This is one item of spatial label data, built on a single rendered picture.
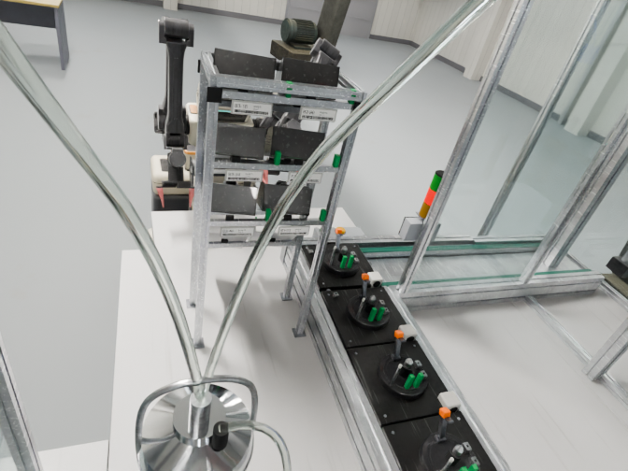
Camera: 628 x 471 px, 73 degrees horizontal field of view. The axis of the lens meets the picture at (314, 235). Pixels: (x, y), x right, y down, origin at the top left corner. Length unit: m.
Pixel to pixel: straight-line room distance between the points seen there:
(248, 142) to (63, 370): 1.73
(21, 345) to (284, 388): 1.65
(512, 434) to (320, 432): 0.58
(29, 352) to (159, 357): 1.32
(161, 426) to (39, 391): 1.88
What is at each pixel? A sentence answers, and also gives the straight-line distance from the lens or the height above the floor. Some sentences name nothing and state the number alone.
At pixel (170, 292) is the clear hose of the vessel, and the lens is 0.38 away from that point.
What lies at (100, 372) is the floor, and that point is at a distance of 2.43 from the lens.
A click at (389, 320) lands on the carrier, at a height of 0.97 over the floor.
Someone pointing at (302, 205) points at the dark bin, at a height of 1.33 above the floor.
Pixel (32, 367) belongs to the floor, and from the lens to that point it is 2.52.
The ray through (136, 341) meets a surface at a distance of 1.39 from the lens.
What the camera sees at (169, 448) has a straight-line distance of 0.56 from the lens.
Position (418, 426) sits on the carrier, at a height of 0.97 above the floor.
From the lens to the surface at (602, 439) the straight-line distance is 1.68.
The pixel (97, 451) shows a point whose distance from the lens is 1.21.
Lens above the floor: 1.91
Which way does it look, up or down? 34 degrees down
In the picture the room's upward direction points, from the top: 14 degrees clockwise
